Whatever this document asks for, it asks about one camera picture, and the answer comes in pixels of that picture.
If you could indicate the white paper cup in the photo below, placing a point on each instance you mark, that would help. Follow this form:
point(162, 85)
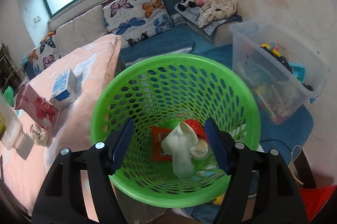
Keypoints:
point(177, 144)

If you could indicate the red snack wrapper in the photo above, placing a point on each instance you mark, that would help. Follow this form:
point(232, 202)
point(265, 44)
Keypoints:
point(158, 135)

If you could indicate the white wall socket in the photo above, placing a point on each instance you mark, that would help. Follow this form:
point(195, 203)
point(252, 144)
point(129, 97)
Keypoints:
point(37, 19)

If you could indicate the red net yogurt cup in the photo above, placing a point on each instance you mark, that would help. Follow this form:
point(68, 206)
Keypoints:
point(202, 150)

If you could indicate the butterfly print cushion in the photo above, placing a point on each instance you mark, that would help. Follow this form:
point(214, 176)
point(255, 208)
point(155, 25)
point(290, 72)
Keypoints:
point(41, 57)
point(136, 20)

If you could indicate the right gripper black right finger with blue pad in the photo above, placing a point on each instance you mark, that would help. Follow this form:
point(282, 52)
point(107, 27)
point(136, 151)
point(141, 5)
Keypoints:
point(278, 199)

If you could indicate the peach pink table cloth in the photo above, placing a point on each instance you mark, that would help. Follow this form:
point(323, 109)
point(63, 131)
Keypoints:
point(94, 66)

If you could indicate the green perforated plastic basket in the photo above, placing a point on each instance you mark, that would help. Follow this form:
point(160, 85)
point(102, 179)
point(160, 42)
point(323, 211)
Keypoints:
point(161, 92)

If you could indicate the blue white milk carton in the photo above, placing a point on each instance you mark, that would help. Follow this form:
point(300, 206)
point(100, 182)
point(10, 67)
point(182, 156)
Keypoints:
point(64, 90)

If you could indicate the clear plastic storage bin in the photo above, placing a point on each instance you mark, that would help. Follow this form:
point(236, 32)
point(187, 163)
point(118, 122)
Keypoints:
point(280, 70)

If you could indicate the green plastic bag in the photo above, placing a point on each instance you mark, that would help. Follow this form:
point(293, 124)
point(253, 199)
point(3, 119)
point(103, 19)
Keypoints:
point(9, 96)

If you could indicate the plain beige cushion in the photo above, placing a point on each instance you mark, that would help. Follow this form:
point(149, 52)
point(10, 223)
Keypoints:
point(81, 31)

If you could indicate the yellow green drink carton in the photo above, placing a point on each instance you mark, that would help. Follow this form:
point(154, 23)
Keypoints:
point(11, 128)

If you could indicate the butterfly print cushion left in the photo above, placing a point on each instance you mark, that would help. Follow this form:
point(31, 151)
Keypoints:
point(41, 57)

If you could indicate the butterfly print cushion centre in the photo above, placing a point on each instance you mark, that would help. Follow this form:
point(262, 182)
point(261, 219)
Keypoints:
point(136, 20)

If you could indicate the cream patterned crumpled cloth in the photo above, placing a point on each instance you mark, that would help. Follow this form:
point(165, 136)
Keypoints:
point(216, 10)

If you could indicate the white tissue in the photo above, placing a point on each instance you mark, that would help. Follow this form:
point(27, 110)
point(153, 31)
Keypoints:
point(39, 135)

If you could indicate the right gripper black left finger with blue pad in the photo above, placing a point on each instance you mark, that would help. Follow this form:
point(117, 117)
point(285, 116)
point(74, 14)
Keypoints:
point(60, 199)

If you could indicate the red plastic stool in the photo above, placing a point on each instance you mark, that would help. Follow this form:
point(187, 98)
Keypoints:
point(319, 204)

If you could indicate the blue sofa seat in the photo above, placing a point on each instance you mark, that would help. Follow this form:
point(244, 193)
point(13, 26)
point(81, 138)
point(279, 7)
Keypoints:
point(294, 131)

